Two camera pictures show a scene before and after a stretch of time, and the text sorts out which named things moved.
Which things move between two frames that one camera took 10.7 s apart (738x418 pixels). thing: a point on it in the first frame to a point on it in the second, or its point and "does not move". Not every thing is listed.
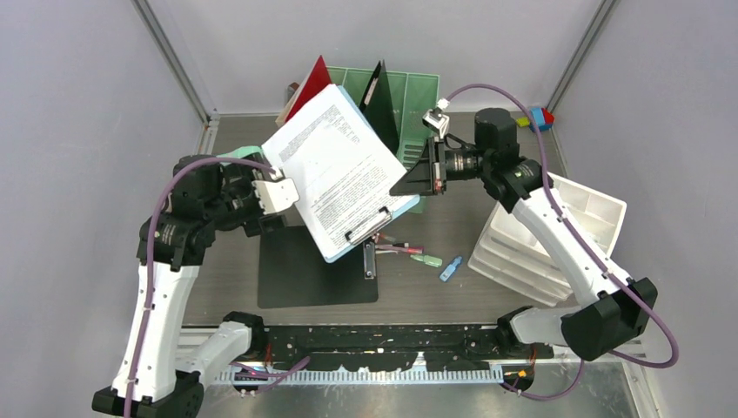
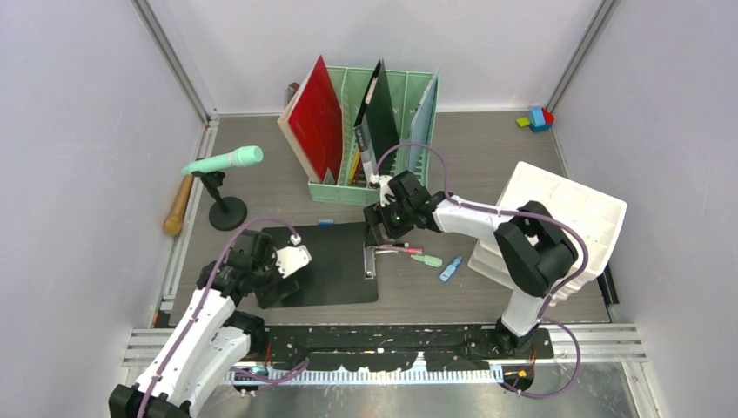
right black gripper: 422,179 to 374,214
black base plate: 371,347 does not move
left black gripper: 257,221 to 267,293
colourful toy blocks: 543,117 does not move
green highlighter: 433,261 does not move
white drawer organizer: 507,252 does not move
